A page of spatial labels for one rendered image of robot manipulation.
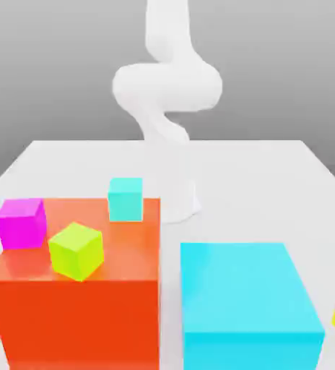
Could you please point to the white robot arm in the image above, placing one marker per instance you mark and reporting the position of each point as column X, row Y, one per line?
column 167, row 86

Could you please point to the small magenta cube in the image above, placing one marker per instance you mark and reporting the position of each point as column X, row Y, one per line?
column 20, row 228

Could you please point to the large cyan box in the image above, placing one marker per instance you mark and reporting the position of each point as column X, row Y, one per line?
column 242, row 289

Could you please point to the small turquoise cube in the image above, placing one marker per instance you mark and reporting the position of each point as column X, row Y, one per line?
column 125, row 201

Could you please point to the small lime green cube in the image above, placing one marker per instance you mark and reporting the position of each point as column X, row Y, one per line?
column 75, row 254

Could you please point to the large orange box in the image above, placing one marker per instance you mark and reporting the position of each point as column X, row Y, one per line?
column 75, row 318

